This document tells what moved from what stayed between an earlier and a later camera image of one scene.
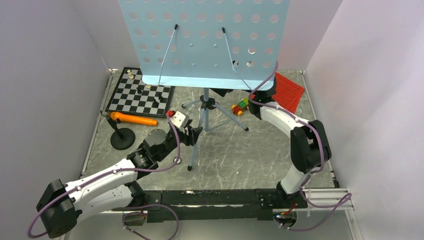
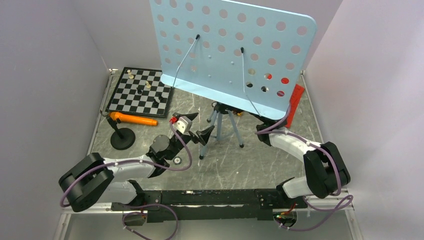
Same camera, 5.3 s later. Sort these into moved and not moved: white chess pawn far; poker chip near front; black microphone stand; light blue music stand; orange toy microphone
Moved: light blue music stand
Not moved: white chess pawn far; orange toy microphone; poker chip near front; black microphone stand
